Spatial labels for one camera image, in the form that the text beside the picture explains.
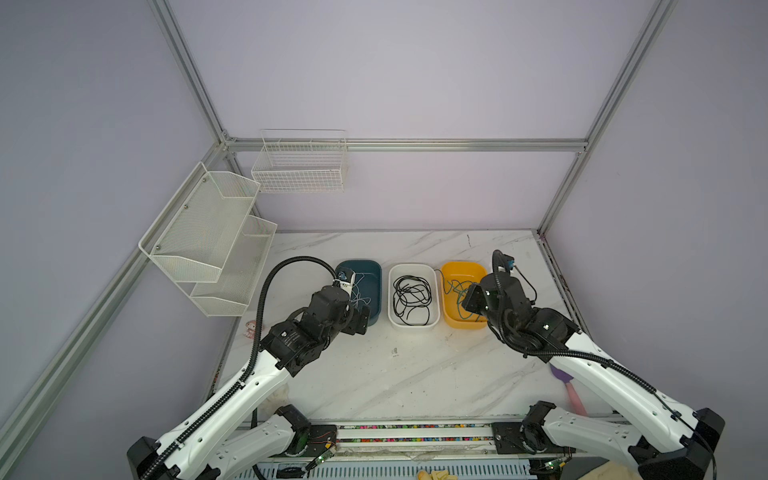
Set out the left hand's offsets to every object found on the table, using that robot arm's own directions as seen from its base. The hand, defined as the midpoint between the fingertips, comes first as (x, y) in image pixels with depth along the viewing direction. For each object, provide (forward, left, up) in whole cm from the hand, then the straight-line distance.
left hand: (347, 305), depth 74 cm
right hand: (+4, -30, +3) cm, 30 cm away
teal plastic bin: (+20, -3, -20) cm, 28 cm away
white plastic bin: (+24, -23, -16) cm, 37 cm away
